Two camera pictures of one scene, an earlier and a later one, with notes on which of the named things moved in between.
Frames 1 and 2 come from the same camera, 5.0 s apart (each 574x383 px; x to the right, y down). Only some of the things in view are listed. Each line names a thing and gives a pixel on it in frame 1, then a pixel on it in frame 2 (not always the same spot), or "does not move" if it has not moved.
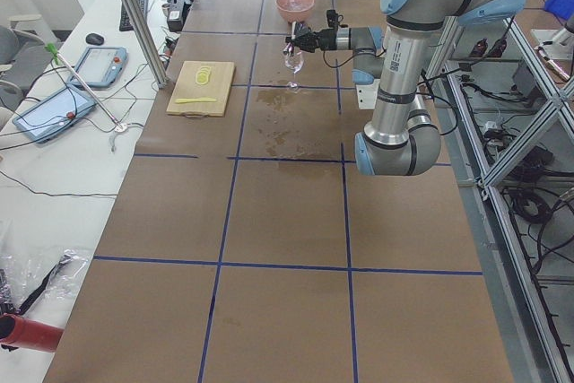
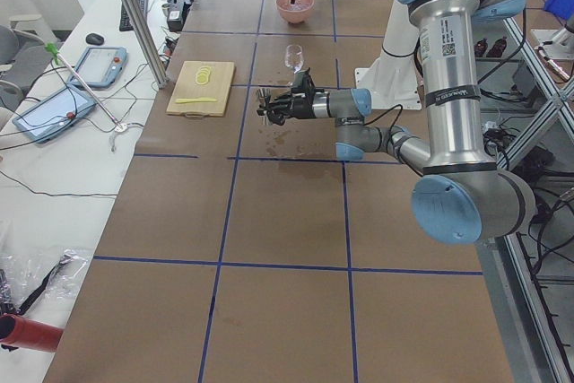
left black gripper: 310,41 to 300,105
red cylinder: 25,333 does not move
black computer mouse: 94,39 does not move
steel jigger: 293,30 to 263,93
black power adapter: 177,13 does not move
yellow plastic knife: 195,100 does not move
